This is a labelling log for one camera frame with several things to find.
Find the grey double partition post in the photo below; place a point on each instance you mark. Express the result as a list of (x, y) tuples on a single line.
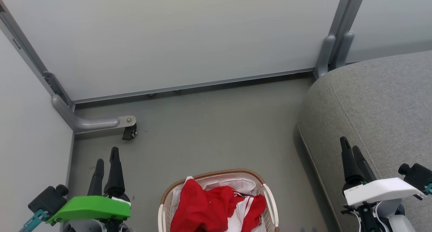
[(337, 39)]

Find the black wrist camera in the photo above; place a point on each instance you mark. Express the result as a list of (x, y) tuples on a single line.
[(418, 176), (47, 200)]

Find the teal left camera bracket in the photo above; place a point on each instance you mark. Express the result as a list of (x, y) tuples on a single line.
[(33, 220)]

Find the grey metal partition bottom rail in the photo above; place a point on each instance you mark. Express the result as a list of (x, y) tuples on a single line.
[(189, 86)]

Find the red garment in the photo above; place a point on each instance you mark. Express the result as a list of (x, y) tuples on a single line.
[(236, 184)]

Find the white wicker-rimmed laundry basket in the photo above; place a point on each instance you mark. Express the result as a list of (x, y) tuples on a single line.
[(270, 205)]

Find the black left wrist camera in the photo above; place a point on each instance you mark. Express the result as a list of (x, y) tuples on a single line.
[(47, 200)]

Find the grey metal partition post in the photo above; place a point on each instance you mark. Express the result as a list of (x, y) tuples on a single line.
[(30, 55)]

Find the black caster wheel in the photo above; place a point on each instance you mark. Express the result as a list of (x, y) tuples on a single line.
[(129, 132)]

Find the grey metal partition foot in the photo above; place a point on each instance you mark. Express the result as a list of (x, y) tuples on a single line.
[(91, 123)]

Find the grey fabric sofa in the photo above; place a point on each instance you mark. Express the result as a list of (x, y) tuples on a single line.
[(378, 107)]

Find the red sports jersey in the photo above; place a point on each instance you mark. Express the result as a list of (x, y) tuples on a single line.
[(202, 208)]

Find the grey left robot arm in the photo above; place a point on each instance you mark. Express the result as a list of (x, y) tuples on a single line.
[(87, 226)]

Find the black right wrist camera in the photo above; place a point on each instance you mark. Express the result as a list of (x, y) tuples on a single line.
[(418, 176)]

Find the teal camera bracket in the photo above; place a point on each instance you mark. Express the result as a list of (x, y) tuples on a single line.
[(33, 220), (428, 189)]

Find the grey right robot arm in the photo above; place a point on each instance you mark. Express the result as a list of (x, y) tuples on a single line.
[(396, 222)]

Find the teal right camera bracket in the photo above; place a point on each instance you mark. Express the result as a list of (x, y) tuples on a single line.
[(428, 189)]

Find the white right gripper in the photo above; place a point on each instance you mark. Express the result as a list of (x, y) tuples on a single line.
[(381, 190)]

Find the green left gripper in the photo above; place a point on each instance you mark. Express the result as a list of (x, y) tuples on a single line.
[(91, 206)]

